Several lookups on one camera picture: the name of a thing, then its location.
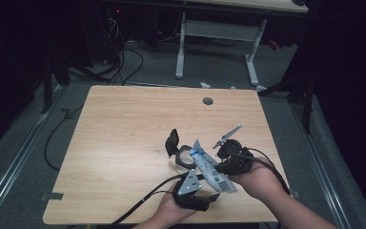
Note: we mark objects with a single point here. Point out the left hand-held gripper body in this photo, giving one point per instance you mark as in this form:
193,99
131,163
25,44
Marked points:
189,191

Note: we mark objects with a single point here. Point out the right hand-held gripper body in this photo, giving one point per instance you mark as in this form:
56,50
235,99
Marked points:
236,157

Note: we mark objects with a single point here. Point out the white and blue pouch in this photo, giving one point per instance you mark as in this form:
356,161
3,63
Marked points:
211,171

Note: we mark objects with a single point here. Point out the clear jar with black lid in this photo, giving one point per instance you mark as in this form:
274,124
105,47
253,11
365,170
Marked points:
173,143

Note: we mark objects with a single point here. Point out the person's left hand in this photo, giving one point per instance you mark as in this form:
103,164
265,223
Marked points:
171,211

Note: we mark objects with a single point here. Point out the person's right hand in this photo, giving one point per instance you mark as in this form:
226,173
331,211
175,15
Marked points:
260,181

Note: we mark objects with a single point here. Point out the grey tape strip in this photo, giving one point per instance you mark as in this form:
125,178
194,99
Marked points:
52,196
296,194

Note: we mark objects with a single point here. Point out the white paper scrap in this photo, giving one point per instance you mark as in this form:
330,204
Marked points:
205,85

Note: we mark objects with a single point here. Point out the black stand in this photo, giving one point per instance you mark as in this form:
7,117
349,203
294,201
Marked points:
47,89
306,105

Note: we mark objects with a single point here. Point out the white-framed desk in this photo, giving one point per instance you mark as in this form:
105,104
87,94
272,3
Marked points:
219,30

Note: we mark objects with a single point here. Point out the metal floor rail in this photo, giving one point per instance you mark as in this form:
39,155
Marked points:
321,165
19,156

